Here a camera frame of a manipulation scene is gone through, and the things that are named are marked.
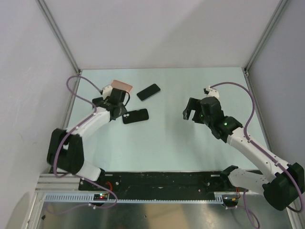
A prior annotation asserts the pink phone case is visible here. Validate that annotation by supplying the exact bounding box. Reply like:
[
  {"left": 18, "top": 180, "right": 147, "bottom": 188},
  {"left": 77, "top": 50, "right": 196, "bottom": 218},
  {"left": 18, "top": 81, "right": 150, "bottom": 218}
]
[{"left": 111, "top": 80, "right": 133, "bottom": 93}]

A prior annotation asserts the left aluminium frame post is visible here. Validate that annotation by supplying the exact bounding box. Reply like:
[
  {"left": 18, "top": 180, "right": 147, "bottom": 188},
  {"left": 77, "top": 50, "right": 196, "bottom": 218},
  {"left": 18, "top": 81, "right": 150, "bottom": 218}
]
[{"left": 36, "top": 0, "right": 81, "bottom": 74}]

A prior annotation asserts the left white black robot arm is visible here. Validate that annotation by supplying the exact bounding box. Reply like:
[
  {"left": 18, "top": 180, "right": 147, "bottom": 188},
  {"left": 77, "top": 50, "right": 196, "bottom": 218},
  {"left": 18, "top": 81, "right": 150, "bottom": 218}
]
[{"left": 47, "top": 85, "right": 130, "bottom": 190}]

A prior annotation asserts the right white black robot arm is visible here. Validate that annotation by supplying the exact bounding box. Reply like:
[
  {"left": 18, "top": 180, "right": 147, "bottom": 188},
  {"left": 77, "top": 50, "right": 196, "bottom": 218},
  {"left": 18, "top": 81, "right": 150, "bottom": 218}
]
[{"left": 183, "top": 96, "right": 305, "bottom": 211}]

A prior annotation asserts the black phone case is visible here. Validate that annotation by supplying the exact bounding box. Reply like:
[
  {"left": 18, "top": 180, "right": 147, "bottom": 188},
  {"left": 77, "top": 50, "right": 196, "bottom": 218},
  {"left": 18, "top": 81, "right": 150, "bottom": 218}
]
[{"left": 122, "top": 109, "right": 149, "bottom": 125}]

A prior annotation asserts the aluminium front rail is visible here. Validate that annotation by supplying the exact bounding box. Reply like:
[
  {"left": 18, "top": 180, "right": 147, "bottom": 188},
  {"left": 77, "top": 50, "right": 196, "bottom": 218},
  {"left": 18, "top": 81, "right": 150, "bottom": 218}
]
[{"left": 35, "top": 174, "right": 80, "bottom": 192}]

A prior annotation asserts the right aluminium frame post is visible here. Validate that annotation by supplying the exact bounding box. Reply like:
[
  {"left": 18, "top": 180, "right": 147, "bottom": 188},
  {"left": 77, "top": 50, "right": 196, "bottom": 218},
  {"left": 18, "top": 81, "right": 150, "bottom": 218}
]
[{"left": 244, "top": 0, "right": 291, "bottom": 77}]

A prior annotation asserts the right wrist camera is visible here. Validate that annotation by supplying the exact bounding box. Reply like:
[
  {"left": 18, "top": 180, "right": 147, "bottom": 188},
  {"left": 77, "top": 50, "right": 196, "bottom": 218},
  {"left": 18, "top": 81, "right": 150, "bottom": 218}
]
[{"left": 203, "top": 86, "right": 220, "bottom": 99}]

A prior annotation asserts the aluminium frame post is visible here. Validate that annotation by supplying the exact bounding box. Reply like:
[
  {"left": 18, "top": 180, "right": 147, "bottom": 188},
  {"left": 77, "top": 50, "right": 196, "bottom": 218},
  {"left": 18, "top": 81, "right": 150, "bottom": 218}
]
[
  {"left": 244, "top": 0, "right": 291, "bottom": 77},
  {"left": 36, "top": 0, "right": 81, "bottom": 74}
]

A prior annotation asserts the grey slotted cable duct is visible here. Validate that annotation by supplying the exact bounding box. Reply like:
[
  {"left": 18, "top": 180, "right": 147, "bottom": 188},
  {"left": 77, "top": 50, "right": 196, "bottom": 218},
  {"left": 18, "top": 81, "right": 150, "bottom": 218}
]
[{"left": 43, "top": 192, "right": 226, "bottom": 205}]

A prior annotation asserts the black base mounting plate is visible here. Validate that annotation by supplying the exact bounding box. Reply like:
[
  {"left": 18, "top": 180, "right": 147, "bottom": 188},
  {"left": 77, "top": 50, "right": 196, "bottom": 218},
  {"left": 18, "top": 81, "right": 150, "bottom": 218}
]
[{"left": 78, "top": 171, "right": 244, "bottom": 201}]

